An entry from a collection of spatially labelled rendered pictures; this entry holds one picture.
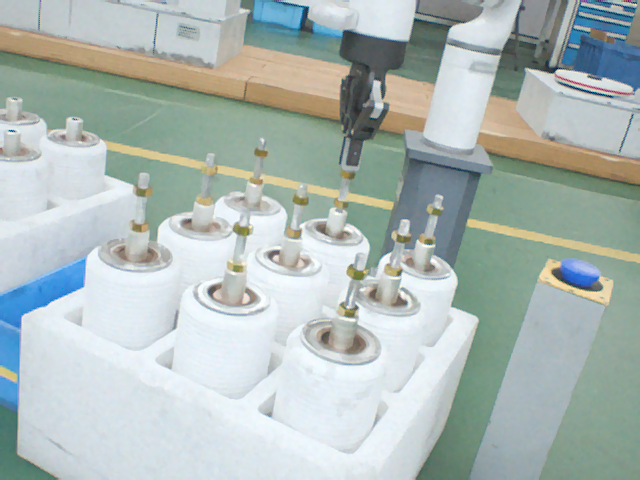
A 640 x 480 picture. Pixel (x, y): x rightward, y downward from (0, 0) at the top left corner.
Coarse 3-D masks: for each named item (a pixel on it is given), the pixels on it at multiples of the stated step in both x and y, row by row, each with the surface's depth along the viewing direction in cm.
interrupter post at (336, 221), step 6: (330, 210) 88; (330, 216) 88; (336, 216) 88; (342, 216) 88; (330, 222) 88; (336, 222) 88; (342, 222) 88; (330, 228) 88; (336, 228) 88; (342, 228) 89; (330, 234) 89; (336, 234) 89; (342, 234) 89
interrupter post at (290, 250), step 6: (282, 240) 78; (288, 240) 77; (294, 240) 77; (300, 240) 78; (282, 246) 78; (288, 246) 78; (294, 246) 78; (300, 246) 78; (282, 252) 78; (288, 252) 78; (294, 252) 78; (282, 258) 78; (288, 258) 78; (294, 258) 78; (288, 264) 78; (294, 264) 79
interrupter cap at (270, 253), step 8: (264, 248) 81; (272, 248) 81; (280, 248) 81; (256, 256) 78; (264, 256) 79; (272, 256) 79; (304, 256) 81; (312, 256) 81; (264, 264) 77; (272, 264) 77; (280, 264) 78; (304, 264) 79; (312, 264) 79; (320, 264) 79; (280, 272) 76; (288, 272) 76; (296, 272) 76; (304, 272) 77; (312, 272) 77
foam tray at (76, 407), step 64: (64, 320) 73; (448, 320) 91; (64, 384) 72; (128, 384) 68; (192, 384) 67; (448, 384) 85; (64, 448) 75; (128, 448) 70; (192, 448) 66; (256, 448) 63; (320, 448) 62; (384, 448) 64
